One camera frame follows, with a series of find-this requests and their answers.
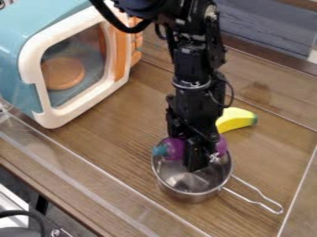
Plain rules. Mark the purple toy eggplant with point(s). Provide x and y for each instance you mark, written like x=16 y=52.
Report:
x=172 y=148

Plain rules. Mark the yellow toy banana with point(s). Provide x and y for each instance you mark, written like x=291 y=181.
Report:
x=236 y=118

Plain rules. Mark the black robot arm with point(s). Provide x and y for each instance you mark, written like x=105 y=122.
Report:
x=188 y=23

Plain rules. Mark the silver pot with wire handle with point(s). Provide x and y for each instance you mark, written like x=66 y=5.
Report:
x=195 y=187

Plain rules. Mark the clear acrylic barrier panel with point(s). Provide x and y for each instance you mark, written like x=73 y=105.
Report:
x=105 y=205

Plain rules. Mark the blue toy microwave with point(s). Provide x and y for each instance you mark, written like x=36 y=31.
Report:
x=65 y=59

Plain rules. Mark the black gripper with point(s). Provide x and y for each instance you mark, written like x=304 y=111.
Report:
x=195 y=108

